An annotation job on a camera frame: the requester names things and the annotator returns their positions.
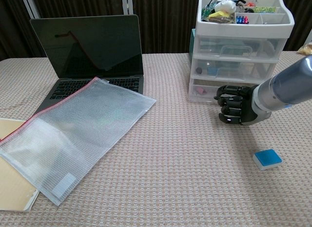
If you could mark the right black grey robot hand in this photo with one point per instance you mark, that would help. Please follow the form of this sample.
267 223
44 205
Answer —
248 109

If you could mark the clear drawer with pink clips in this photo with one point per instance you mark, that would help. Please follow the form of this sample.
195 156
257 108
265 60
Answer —
207 97

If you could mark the blue white square block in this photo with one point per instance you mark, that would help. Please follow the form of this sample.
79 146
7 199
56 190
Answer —
267 158

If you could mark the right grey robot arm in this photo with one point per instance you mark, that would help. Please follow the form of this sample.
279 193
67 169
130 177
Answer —
287 88

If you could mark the clear drawer with blue item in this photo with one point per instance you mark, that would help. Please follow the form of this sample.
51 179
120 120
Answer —
231 68

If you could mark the blue item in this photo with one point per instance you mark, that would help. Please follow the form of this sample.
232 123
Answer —
212 71

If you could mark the clear drawer with clear case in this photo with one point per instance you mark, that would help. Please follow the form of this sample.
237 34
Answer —
214 46

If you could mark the white plastic drawer unit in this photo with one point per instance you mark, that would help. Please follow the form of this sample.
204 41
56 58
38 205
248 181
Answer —
243 29

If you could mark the teal cardboard box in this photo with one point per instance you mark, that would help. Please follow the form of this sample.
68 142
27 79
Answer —
193 41

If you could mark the grey open laptop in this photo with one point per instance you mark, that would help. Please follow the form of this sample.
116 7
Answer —
92 46

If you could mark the pink binder clips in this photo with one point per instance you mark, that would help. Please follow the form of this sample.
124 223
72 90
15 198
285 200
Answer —
200 91

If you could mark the black round item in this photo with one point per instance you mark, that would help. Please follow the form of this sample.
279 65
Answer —
199 70

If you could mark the yellow snack plastic bag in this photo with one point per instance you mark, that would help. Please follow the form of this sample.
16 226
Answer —
306 50

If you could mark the blue red coloured clips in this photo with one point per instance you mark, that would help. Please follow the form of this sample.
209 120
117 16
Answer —
242 19

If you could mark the brown snack packet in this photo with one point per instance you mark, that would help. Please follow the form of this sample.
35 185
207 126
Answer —
219 20

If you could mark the pink woven tablecloth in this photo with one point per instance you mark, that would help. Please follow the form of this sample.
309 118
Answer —
170 163

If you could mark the green patterned flat packet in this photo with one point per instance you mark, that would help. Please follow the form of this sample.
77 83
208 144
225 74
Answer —
265 9

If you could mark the red orange small packet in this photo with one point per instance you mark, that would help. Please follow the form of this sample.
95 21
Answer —
249 4

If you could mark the green printed packet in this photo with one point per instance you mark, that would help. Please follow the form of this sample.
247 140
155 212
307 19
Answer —
206 12

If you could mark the white crumpled ball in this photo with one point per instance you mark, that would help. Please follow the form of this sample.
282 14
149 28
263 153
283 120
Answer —
225 6

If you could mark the black glasses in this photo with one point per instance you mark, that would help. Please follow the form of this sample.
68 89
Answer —
237 0

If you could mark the clear mesh zip pouch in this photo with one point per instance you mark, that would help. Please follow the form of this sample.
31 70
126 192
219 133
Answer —
73 139

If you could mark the manila paper folder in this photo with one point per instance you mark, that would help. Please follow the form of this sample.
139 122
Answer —
12 183

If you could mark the grey metal partition post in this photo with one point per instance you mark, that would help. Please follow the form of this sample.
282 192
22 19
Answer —
33 5
126 2
309 37

